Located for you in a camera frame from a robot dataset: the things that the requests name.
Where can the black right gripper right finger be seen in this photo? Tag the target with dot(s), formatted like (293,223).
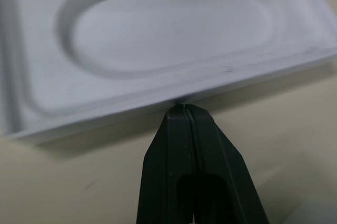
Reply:
(223,171)

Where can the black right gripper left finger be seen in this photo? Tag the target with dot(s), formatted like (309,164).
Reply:
(163,155)

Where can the white phone box tray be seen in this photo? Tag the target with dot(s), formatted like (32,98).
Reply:
(168,37)

